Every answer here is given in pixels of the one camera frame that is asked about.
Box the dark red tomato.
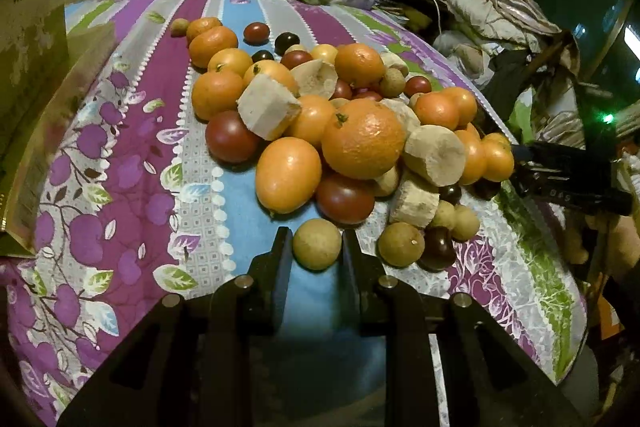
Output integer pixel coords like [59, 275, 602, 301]
[205, 110, 262, 165]
[316, 173, 375, 227]

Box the dark purple cherry tomato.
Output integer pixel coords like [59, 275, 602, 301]
[418, 227, 457, 272]

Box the striped floral bed sheet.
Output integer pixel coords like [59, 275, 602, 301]
[1, 0, 586, 426]

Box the brown longan fruit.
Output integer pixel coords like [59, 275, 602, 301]
[376, 222, 425, 268]
[292, 219, 342, 271]

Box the blue cardboard box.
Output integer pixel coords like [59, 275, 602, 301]
[1, 0, 115, 258]

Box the white sugarcane chunk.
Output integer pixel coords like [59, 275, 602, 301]
[238, 74, 302, 142]
[402, 124, 466, 187]
[388, 170, 439, 229]

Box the large mandarin with stem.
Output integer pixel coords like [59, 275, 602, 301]
[321, 98, 407, 180]

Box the oval orange kumquat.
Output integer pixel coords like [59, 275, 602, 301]
[255, 136, 322, 215]

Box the pile of clothes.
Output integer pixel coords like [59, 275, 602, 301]
[440, 0, 561, 57]

